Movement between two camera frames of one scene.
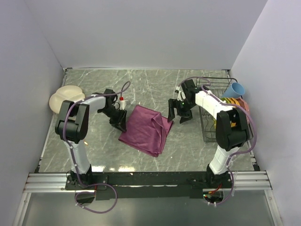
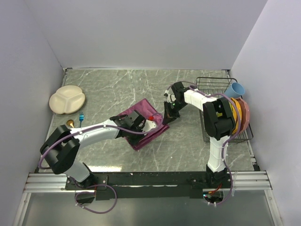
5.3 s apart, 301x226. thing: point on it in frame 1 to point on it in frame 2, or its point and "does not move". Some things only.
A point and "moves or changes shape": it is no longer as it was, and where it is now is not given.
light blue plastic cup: x=235 y=90 does not move
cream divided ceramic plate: x=67 y=92 does not move
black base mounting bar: x=125 y=184 does not move
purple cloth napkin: x=146 y=130 moves or changes shape
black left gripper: x=122 y=126 to x=133 y=141
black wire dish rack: x=217 y=85 does not move
